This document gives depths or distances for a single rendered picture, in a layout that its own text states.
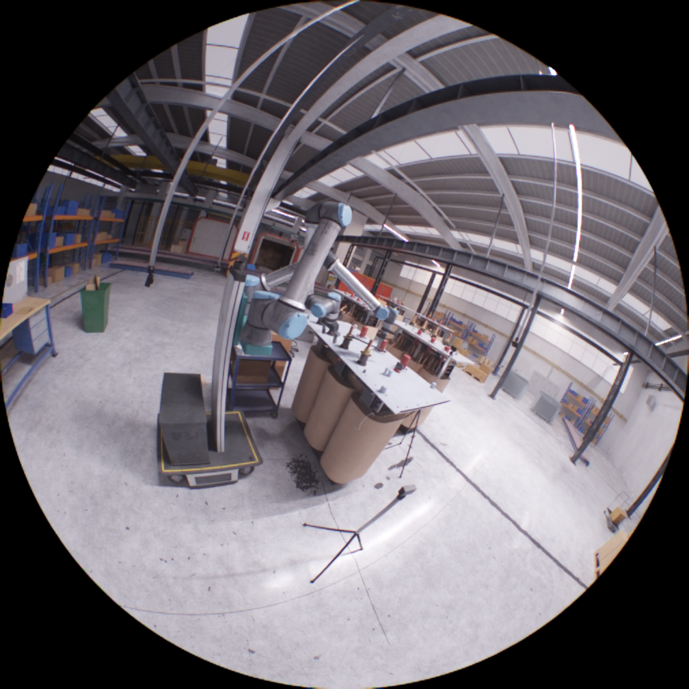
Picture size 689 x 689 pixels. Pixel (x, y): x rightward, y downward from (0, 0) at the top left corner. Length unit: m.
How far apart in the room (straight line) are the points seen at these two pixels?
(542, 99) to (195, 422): 4.25
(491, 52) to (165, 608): 10.59
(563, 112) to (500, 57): 5.55
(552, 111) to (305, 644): 5.02
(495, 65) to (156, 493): 10.65
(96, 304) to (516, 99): 6.45
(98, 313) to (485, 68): 11.10
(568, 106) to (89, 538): 5.49
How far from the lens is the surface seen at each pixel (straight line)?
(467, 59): 8.79
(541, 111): 3.25
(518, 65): 8.69
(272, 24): 10.62
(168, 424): 1.52
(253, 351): 1.16
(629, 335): 9.95
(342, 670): 2.17
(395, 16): 5.21
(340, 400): 1.90
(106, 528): 2.27
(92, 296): 4.54
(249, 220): 11.66
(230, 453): 1.98
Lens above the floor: 1.94
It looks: 18 degrees down
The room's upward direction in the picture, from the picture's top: 22 degrees clockwise
